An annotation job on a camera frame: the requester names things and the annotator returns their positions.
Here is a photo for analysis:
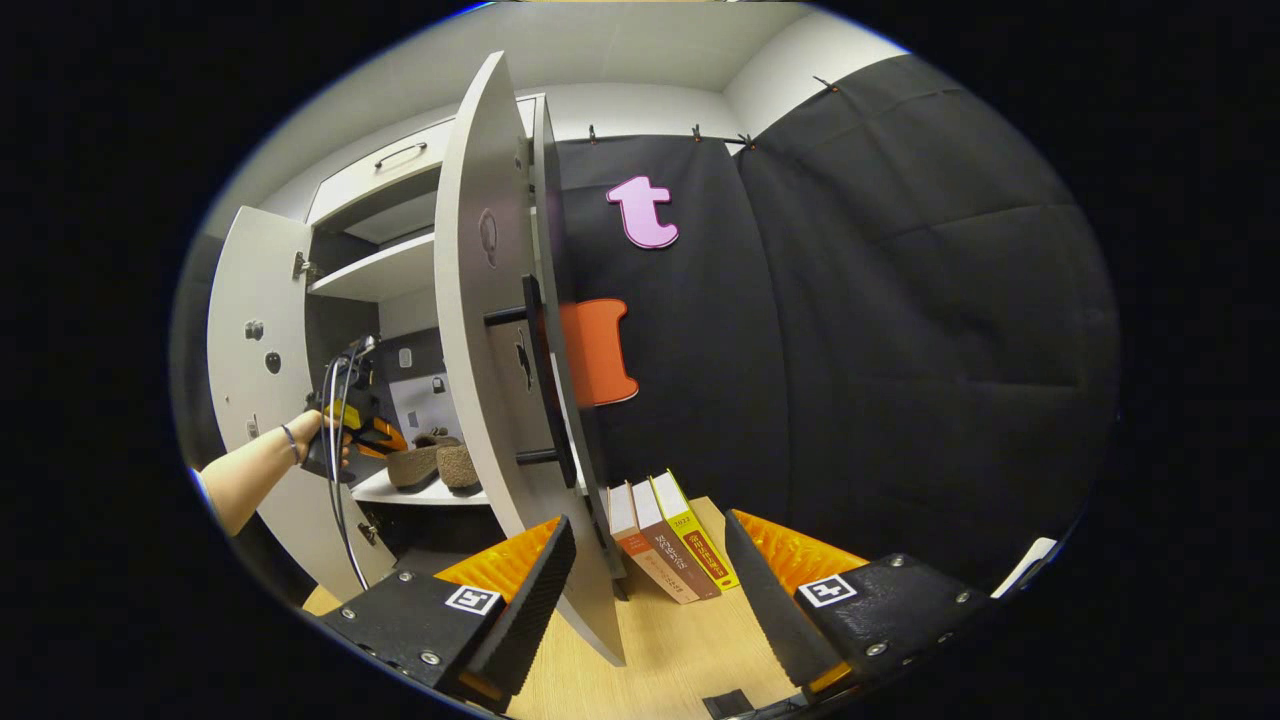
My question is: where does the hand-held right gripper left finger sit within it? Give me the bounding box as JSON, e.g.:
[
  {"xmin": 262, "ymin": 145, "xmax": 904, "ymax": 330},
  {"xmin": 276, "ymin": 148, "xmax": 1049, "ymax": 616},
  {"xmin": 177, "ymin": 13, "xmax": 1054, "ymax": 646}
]
[{"xmin": 318, "ymin": 515, "xmax": 578, "ymax": 713}]

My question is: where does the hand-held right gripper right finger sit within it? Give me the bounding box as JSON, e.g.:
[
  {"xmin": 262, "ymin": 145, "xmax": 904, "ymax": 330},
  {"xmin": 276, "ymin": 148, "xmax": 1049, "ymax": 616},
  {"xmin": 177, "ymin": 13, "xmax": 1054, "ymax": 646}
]
[{"xmin": 725, "ymin": 510, "xmax": 1001, "ymax": 706}]

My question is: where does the brown shoe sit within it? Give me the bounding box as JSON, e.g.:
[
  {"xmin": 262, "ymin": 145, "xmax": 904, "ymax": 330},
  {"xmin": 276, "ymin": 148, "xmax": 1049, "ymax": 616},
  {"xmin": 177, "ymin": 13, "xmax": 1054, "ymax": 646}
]
[
  {"xmin": 436, "ymin": 443, "xmax": 484, "ymax": 492},
  {"xmin": 387, "ymin": 434, "xmax": 443, "ymax": 492}
]

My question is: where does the white shoe cabinet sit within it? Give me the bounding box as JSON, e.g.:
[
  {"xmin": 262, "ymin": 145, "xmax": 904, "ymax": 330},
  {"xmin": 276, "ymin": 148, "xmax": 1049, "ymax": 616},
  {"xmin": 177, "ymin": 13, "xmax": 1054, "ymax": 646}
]
[{"xmin": 305, "ymin": 92, "xmax": 626, "ymax": 601}]

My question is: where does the white cabinet drawer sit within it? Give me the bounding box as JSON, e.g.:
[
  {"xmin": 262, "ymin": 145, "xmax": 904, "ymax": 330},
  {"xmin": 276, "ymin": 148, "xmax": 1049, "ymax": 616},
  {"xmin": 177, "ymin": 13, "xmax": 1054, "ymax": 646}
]
[{"xmin": 306, "ymin": 118, "xmax": 456, "ymax": 229}]

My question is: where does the yellow book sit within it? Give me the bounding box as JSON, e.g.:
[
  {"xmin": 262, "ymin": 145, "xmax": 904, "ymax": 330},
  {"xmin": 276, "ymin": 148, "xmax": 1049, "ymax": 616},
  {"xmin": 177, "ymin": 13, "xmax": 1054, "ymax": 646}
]
[{"xmin": 650, "ymin": 469, "xmax": 742, "ymax": 591}]

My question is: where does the brown book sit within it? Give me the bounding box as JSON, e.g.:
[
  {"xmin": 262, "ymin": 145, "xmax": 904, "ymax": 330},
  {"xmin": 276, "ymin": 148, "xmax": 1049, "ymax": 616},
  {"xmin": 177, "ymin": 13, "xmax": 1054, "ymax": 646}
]
[{"xmin": 632, "ymin": 478, "xmax": 723, "ymax": 601}]

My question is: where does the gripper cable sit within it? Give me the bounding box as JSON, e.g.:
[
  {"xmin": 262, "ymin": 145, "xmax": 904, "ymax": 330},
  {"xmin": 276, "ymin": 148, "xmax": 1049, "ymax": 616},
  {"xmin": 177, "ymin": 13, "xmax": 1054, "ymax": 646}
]
[{"xmin": 320, "ymin": 345, "xmax": 373, "ymax": 593}]

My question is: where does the black door handle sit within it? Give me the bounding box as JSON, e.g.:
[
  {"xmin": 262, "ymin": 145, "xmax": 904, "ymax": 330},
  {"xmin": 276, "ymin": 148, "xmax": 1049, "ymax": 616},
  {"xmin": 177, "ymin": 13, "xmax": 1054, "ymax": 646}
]
[{"xmin": 484, "ymin": 275, "xmax": 579, "ymax": 491}]

